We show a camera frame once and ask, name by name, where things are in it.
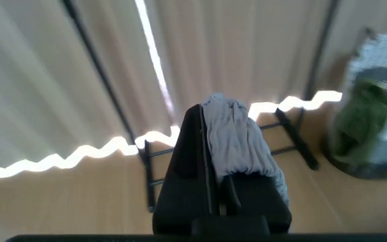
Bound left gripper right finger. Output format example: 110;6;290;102
220;173;292;235

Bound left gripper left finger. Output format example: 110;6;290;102
152;104;220;235

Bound pale grey shorts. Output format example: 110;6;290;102
200;93;290;206

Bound black clothes rack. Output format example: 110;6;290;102
61;0;341;213

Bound green garment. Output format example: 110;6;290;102
331;79;387;166

